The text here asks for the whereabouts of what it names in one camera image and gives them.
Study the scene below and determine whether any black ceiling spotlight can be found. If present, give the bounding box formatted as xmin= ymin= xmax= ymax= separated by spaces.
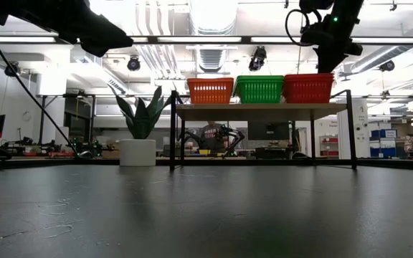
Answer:
xmin=378 ymin=59 xmax=396 ymax=72
xmin=126 ymin=56 xmax=142 ymax=72
xmin=4 ymin=60 xmax=21 ymax=78
xmin=248 ymin=45 xmax=267 ymax=72

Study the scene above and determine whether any black metal table frame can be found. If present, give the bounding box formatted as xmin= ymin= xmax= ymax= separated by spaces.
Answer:
xmin=0 ymin=156 xmax=413 ymax=172

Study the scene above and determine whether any red plastic slotted basket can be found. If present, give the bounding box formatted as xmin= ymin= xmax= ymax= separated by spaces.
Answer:
xmin=283 ymin=77 xmax=335 ymax=82
xmin=284 ymin=80 xmax=334 ymax=105
xmin=283 ymin=72 xmax=336 ymax=79

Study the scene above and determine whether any black table mat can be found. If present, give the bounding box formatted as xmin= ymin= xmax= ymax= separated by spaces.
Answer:
xmin=0 ymin=157 xmax=413 ymax=258

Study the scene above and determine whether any rack with red bins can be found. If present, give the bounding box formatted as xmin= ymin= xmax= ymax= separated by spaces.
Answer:
xmin=319 ymin=134 xmax=340 ymax=158

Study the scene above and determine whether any silver ventilation duct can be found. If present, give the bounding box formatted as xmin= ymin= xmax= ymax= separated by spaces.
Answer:
xmin=188 ymin=0 xmax=239 ymax=73

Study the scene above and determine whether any black cable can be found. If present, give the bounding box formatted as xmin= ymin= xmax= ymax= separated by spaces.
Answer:
xmin=0 ymin=13 xmax=87 ymax=159

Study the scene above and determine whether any black overhead beam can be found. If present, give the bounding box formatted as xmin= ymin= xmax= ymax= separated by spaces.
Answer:
xmin=0 ymin=34 xmax=413 ymax=46

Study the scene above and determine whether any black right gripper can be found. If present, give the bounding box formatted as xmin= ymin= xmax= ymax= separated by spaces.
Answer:
xmin=301 ymin=21 xmax=364 ymax=75

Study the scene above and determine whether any orange plastic slotted basket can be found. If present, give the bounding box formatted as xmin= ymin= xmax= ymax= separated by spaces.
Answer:
xmin=186 ymin=77 xmax=235 ymax=83
xmin=187 ymin=80 xmax=234 ymax=105

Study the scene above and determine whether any blue storage bin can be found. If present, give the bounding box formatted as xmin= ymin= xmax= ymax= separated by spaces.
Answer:
xmin=370 ymin=128 xmax=398 ymax=140
xmin=369 ymin=147 xmax=397 ymax=158

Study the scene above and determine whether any artificial plant in white pot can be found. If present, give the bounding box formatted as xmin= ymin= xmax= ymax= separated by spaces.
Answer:
xmin=108 ymin=85 xmax=174 ymax=168

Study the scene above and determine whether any wooden shelf with black legs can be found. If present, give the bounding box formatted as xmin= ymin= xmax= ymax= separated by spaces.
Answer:
xmin=169 ymin=89 xmax=358 ymax=171

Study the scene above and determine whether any black wall screen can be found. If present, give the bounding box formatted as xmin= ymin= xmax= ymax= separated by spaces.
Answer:
xmin=247 ymin=120 xmax=290 ymax=141

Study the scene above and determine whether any green plastic slotted basket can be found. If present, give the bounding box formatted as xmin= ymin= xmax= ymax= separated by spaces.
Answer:
xmin=234 ymin=81 xmax=285 ymax=105
xmin=234 ymin=78 xmax=285 ymax=83
xmin=233 ymin=75 xmax=285 ymax=80

